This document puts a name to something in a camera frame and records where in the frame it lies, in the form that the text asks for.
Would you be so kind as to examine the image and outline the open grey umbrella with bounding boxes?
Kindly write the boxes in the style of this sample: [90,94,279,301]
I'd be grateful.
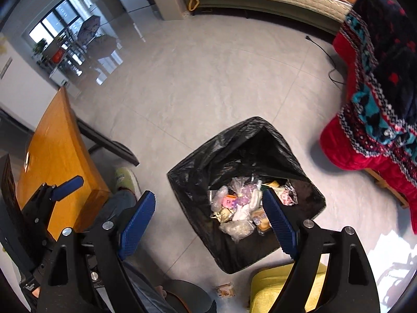
[77,15,100,45]

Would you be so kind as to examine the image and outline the yellow stool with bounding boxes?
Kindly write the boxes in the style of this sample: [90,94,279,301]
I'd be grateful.
[249,261,328,313]

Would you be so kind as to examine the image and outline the bagged bread bun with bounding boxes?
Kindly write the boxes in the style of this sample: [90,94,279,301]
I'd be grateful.
[251,206,271,235]

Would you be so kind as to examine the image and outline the white knitted cloth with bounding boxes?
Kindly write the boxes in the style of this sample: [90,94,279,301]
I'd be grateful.
[232,204,251,221]

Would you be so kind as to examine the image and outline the black trash bag bin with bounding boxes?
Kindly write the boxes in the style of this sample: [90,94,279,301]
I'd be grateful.
[168,117,326,274]

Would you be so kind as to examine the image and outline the clear bag white contents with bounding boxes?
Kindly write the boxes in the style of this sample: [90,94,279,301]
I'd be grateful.
[219,220,255,243]

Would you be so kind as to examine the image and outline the person leg in jeans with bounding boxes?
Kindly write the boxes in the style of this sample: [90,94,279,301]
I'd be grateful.
[90,189,176,312]

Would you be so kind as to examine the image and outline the snack wrapper on floor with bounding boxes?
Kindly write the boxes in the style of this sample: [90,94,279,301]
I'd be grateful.
[215,283,235,298]

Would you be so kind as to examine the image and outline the white pedal bin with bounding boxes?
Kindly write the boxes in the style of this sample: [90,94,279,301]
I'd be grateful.
[50,67,69,87]

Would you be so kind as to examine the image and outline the bagged white fluffy dusters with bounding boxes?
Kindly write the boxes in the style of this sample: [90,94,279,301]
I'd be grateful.
[248,188,262,212]

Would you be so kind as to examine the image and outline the potted plant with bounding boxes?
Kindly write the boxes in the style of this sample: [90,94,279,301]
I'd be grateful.
[33,38,48,57]

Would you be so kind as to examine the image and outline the dining table with chairs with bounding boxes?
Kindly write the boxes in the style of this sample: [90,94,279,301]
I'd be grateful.
[36,29,87,77]

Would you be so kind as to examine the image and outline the purple puzzle cube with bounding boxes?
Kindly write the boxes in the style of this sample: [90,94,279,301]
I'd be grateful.
[221,194,250,208]

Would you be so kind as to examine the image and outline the bag of pink rubber bands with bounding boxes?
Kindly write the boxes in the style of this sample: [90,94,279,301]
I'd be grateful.
[228,177,260,199]

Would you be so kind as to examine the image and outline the black floor cable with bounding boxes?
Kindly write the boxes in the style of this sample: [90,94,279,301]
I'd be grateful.
[305,34,346,86]

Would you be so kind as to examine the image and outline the green slipper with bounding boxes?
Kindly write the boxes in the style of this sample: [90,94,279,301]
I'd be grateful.
[114,167,142,199]

